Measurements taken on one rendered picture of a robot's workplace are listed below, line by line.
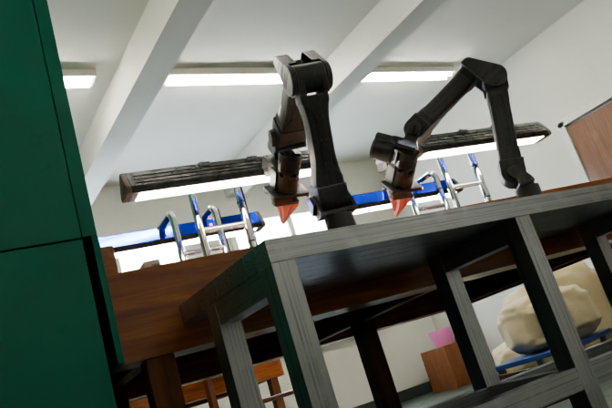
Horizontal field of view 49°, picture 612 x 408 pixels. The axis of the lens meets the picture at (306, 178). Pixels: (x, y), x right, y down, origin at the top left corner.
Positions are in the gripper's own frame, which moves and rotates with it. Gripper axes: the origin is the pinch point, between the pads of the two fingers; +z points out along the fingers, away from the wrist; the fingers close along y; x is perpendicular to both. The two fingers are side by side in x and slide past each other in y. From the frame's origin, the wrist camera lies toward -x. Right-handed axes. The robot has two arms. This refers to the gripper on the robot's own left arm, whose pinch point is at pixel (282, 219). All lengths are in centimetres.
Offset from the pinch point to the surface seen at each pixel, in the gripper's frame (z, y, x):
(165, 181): -2.2, 23.5, -25.1
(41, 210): -17, 60, 8
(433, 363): 407, -371, -279
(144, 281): -3.1, 42.2, 18.4
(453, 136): -3, -81, -29
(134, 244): 40, 22, -61
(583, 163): 154, -456, -238
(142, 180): -2.5, 29.2, -26.8
